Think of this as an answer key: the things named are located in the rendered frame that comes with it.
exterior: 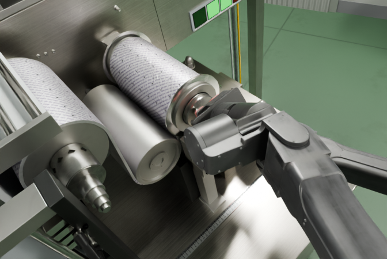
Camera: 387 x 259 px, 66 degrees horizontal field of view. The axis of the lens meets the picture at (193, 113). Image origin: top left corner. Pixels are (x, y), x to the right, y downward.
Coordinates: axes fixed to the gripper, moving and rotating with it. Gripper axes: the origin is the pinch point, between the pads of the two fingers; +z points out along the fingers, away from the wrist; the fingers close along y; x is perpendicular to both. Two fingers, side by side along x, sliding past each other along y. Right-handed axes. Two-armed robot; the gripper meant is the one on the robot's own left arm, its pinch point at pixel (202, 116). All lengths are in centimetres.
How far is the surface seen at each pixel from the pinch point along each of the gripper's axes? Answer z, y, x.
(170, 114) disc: 2.5, -4.4, 3.7
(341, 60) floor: 123, 165, -75
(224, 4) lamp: 37, 41, 14
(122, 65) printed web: 16.5, -3.8, 16.3
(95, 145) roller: -0.7, -19.0, 8.1
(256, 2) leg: 66, 75, 6
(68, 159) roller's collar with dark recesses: -5.7, -23.2, 9.6
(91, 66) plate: 30.8, -7.8, 20.5
